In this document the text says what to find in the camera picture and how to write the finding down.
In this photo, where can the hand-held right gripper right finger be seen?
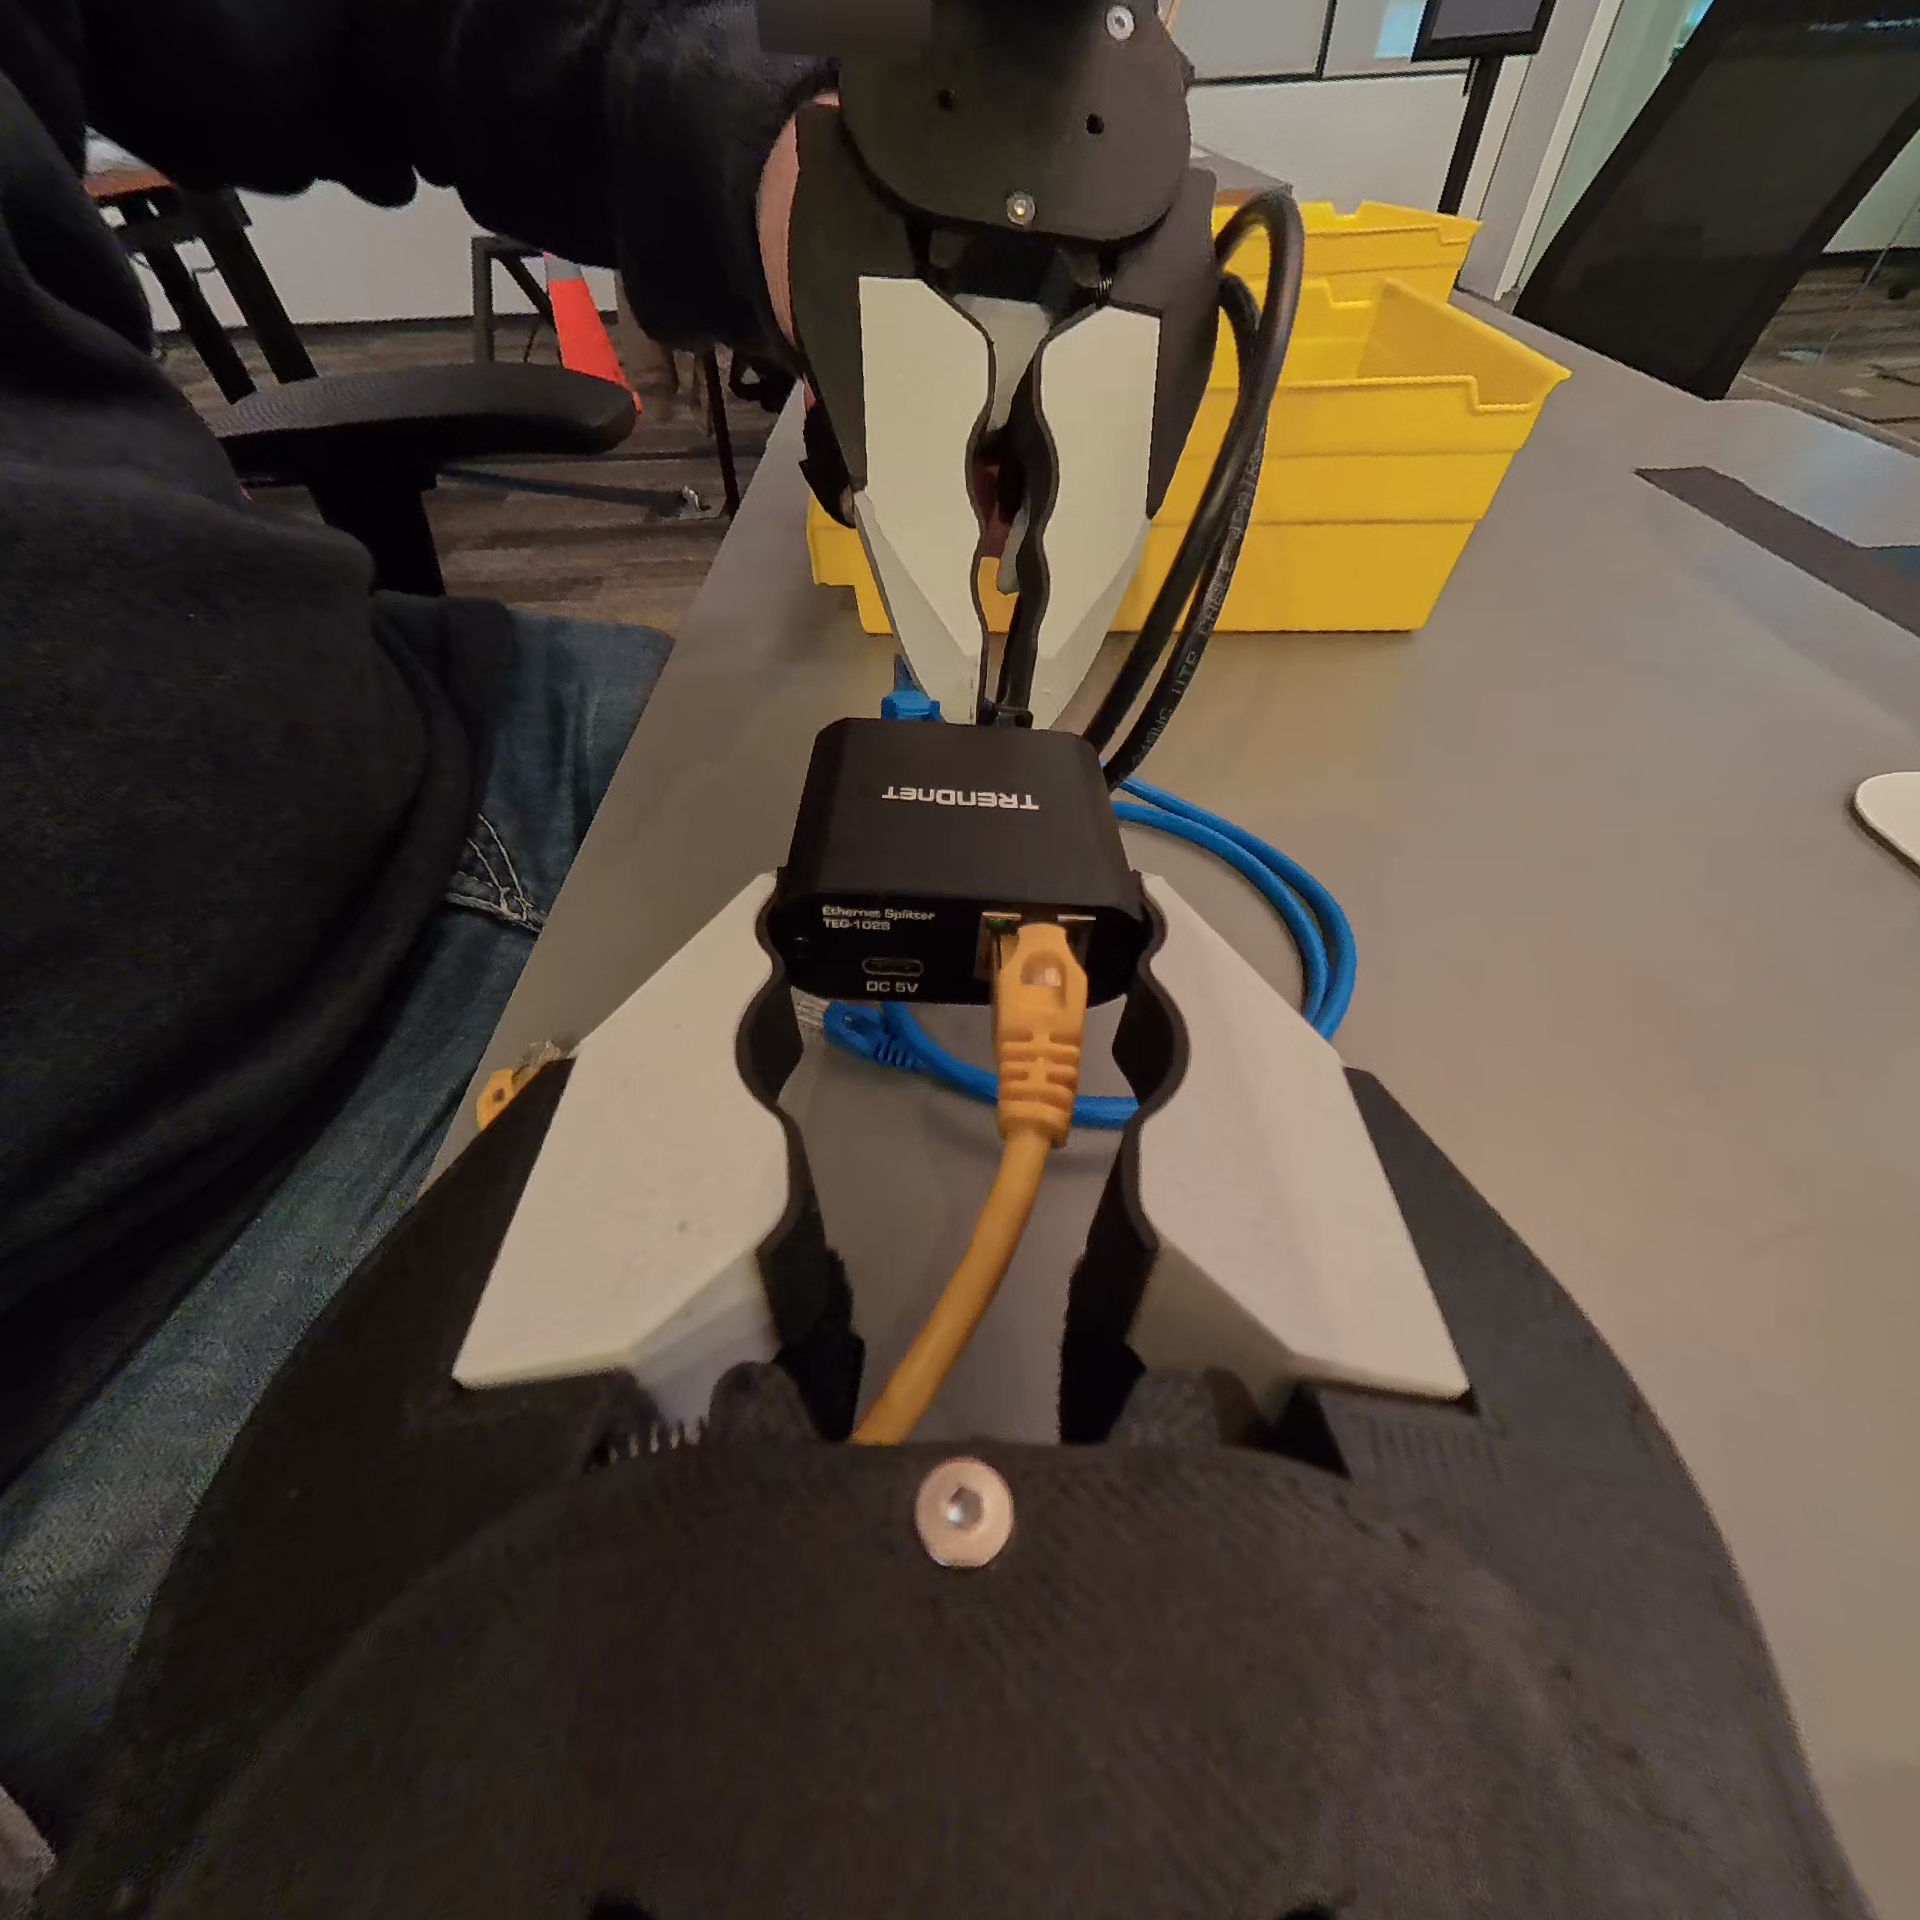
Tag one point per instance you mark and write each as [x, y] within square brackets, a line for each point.
[1276, 1202]

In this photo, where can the orange traffic cone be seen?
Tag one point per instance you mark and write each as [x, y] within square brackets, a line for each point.
[586, 331]

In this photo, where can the yellow plastic bin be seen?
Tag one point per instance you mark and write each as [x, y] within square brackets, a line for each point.
[1380, 242]
[1318, 580]
[1348, 466]

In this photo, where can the person in black hoodie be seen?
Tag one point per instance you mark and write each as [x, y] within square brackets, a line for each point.
[180, 751]

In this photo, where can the desk with black legs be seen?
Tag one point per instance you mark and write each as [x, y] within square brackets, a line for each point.
[118, 185]

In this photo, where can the black ethernet splitter box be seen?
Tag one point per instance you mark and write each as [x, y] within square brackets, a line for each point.
[961, 841]

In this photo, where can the person's left hand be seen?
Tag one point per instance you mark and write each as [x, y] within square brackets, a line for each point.
[778, 226]

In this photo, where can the white rounded pad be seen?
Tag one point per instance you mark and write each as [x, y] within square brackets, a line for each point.
[1892, 819]

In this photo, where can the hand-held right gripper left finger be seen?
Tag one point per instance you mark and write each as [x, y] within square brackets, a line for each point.
[644, 1202]

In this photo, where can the black metal stand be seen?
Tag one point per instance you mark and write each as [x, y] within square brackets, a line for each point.
[480, 300]

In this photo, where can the black office chair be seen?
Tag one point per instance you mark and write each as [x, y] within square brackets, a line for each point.
[421, 412]

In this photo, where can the person's left forearm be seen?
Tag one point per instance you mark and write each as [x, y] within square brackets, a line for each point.
[524, 119]

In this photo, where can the small screen on stand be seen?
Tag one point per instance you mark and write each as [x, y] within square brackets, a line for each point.
[1483, 23]

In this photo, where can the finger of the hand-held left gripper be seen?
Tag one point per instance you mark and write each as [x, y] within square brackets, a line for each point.
[1109, 451]
[914, 451]

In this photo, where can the large black monitor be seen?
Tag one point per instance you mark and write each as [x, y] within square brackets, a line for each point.
[1694, 195]

